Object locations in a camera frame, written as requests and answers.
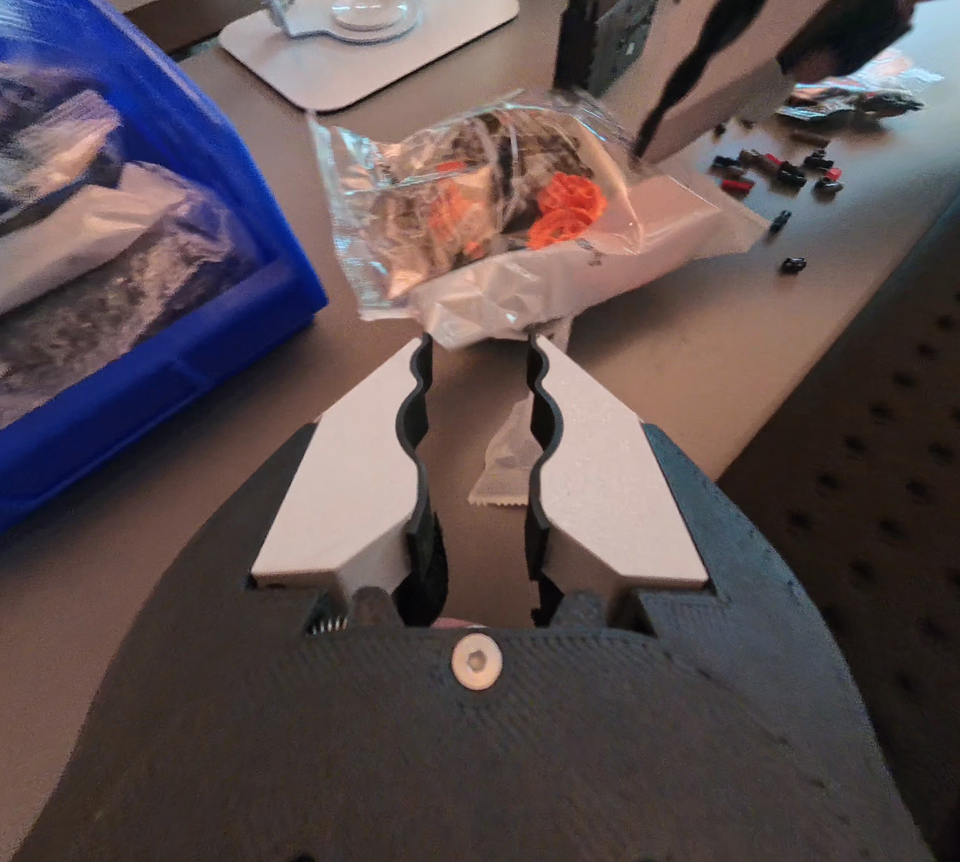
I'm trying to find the black studded mat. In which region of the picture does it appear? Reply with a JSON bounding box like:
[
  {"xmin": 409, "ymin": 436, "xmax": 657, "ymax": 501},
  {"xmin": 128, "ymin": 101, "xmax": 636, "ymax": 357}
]
[{"xmin": 720, "ymin": 202, "xmax": 960, "ymax": 862}]

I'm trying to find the clear plastic parts bag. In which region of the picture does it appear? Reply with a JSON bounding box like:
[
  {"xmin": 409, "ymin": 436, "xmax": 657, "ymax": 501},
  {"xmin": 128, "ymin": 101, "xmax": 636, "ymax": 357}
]
[{"xmin": 776, "ymin": 48, "xmax": 942, "ymax": 124}]

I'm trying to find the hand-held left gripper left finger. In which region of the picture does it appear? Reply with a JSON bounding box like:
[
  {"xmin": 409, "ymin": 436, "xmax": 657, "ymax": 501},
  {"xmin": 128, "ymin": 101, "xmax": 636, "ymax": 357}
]
[{"xmin": 251, "ymin": 335, "xmax": 449, "ymax": 627}]

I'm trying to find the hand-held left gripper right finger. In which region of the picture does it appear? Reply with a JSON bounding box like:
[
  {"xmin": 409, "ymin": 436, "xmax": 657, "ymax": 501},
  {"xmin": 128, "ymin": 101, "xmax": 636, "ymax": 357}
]
[{"xmin": 525, "ymin": 335, "xmax": 711, "ymax": 627}]

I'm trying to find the crumpled white plastic bag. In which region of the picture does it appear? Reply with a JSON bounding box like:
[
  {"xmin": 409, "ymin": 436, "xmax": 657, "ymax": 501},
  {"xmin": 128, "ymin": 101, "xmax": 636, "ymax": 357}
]
[{"xmin": 0, "ymin": 157, "xmax": 264, "ymax": 428}]

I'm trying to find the clear bag with white seam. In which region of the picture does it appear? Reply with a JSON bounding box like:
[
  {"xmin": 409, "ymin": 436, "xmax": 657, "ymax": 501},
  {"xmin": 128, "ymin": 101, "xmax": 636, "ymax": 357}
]
[{"xmin": 307, "ymin": 89, "xmax": 770, "ymax": 351}]

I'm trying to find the blue plastic bin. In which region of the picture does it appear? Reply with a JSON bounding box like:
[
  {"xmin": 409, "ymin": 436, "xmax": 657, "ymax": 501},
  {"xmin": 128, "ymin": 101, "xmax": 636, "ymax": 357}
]
[{"xmin": 0, "ymin": 0, "xmax": 329, "ymax": 533}]

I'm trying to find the torn white bag strip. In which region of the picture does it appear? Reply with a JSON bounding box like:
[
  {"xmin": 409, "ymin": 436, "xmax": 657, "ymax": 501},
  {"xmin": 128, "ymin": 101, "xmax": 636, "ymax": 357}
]
[{"xmin": 468, "ymin": 318, "xmax": 575, "ymax": 508}]

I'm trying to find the group of black connector pins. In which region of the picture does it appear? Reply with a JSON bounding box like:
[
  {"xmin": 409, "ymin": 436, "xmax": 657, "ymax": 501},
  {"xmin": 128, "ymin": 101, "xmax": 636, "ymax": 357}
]
[{"xmin": 712, "ymin": 119, "xmax": 845, "ymax": 274}]

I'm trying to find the white book stand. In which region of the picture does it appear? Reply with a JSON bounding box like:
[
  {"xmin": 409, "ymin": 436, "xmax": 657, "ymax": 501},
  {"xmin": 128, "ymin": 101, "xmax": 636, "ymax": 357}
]
[{"xmin": 219, "ymin": 0, "xmax": 521, "ymax": 112}]

